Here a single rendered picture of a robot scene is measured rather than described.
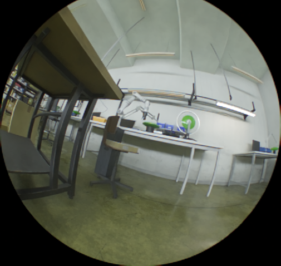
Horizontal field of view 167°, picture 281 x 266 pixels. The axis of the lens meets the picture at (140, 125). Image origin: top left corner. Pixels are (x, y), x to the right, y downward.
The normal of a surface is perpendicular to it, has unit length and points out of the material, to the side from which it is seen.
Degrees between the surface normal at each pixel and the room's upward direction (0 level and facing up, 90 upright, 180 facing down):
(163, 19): 180
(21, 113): 90
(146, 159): 90
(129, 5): 180
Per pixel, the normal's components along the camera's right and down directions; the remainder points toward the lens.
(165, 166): -0.26, -0.28
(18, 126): 0.95, 0.20
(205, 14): -0.25, 0.94
